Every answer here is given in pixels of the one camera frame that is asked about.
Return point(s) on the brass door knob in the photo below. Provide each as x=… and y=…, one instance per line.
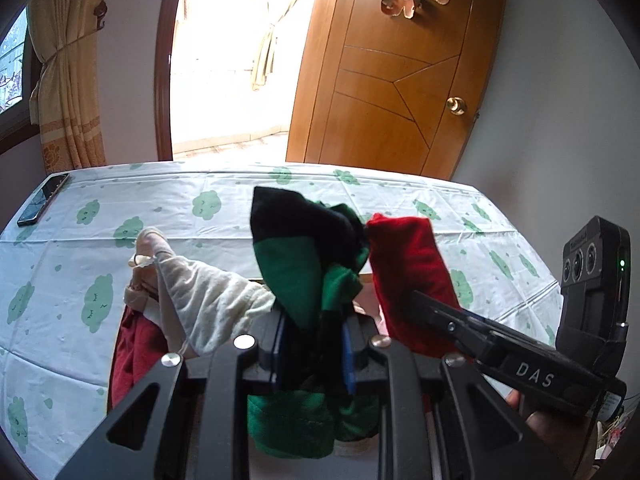
x=456, y=105

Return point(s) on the dark wall hook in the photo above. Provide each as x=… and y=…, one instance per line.
x=101, y=12

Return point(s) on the black phone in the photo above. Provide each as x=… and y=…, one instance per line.
x=42, y=200

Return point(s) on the orange wooden door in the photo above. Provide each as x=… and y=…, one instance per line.
x=380, y=110

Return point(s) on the dark brown door frame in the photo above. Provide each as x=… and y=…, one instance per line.
x=162, y=85

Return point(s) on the dark red and grey underwear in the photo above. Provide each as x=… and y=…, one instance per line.
x=135, y=360

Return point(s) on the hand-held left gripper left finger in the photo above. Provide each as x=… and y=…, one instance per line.
x=277, y=355

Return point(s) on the green and black underwear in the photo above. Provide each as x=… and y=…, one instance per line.
x=290, y=280

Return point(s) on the beige patterned curtain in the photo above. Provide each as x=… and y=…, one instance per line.
x=65, y=85

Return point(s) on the shallow cardboard tray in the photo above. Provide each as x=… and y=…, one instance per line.
x=367, y=307

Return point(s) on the white green-print tablecloth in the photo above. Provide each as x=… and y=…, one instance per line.
x=150, y=195

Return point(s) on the white sock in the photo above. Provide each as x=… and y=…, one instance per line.
x=210, y=305

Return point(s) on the person's right hand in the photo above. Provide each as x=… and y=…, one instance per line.
x=550, y=430

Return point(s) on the sliding glass window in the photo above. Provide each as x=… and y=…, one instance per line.
x=12, y=70

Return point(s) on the sheer yellow curtain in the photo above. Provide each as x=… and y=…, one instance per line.
x=270, y=50

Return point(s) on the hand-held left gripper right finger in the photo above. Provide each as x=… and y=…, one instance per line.
x=350, y=360

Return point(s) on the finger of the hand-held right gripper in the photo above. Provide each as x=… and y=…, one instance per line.
x=440, y=320
x=475, y=319

